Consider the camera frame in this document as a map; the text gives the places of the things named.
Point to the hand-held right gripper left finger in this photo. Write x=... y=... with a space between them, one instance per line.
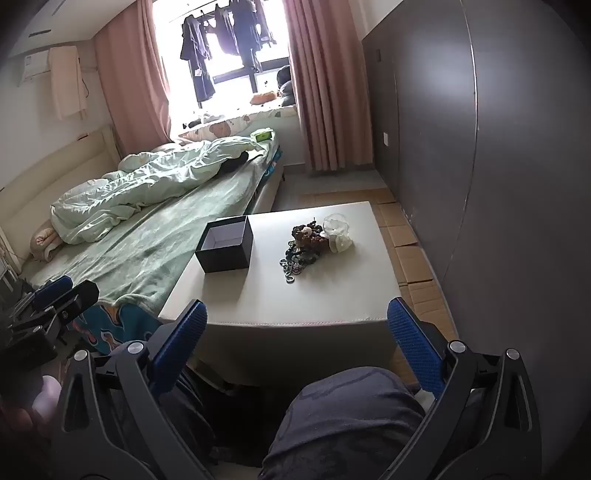
x=180 y=344

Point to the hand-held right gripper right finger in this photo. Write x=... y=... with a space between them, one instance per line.
x=413 y=344

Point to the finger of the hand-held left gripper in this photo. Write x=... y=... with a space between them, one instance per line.
x=53 y=288
x=81 y=297

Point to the black box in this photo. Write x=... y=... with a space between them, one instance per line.
x=221 y=261

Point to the pile of mixed jewelry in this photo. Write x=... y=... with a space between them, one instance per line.
x=307 y=249

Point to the blue patterned blanket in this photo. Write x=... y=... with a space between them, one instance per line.
x=115 y=327

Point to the pink pillow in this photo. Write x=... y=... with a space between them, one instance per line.
x=44 y=240

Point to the person's left leg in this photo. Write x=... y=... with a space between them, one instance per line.
x=194 y=415

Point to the person's leg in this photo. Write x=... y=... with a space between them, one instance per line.
x=194 y=415
x=341 y=415

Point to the white low table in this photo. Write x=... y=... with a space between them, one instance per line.
x=351 y=286

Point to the green bed sheet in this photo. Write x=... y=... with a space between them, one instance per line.
x=152 y=244

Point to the person's right leg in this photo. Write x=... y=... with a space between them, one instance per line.
x=341 y=415

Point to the flattened cardboard floor covering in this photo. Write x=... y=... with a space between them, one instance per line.
x=406 y=235

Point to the beige padded headboard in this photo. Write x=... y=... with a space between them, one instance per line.
x=55 y=170

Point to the small white pouch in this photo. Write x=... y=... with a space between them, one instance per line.
x=342 y=243

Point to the light green duvet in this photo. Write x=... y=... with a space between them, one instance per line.
x=138 y=184

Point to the clear plastic bag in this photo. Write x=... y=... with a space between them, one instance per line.
x=337 y=226

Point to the black cloth item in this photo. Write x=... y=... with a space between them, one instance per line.
x=234 y=162

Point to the beige hanging towel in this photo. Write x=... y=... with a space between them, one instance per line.
x=67 y=83

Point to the pink curtain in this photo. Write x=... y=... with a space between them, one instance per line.
x=134 y=83
x=323 y=92

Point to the green tissue box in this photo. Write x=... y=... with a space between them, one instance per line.
x=262 y=135

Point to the white air conditioner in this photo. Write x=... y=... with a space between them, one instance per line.
x=34 y=64

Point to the patterned window seat cushion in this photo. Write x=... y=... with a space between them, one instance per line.
x=231 y=124

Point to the orange plush toy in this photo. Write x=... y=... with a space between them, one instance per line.
x=263 y=98

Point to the dark hanging garment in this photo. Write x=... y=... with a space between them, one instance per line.
x=196 y=55
x=255 y=32
x=230 y=30

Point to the dark framed window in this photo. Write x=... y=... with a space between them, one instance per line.
x=251 y=78

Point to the dark cushion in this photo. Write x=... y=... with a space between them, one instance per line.
x=287 y=87

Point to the white bed frame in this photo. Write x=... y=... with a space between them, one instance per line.
x=268 y=194

